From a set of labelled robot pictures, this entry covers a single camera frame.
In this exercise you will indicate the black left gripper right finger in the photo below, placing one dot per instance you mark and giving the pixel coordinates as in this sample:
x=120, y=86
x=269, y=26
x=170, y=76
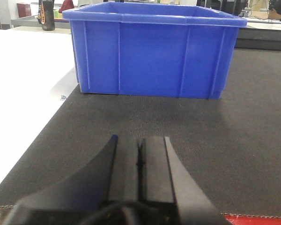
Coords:
x=166, y=186

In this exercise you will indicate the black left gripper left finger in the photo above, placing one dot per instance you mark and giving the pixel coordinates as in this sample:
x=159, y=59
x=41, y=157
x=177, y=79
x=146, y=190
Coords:
x=72, y=198

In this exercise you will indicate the black conveyor belt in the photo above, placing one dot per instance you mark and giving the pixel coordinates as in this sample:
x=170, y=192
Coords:
x=231, y=146

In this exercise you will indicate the blue plastic bin on conveyor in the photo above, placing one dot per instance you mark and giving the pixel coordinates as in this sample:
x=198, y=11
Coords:
x=152, y=49

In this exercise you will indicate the black bottle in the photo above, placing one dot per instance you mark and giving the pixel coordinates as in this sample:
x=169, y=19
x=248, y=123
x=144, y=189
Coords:
x=46, y=14

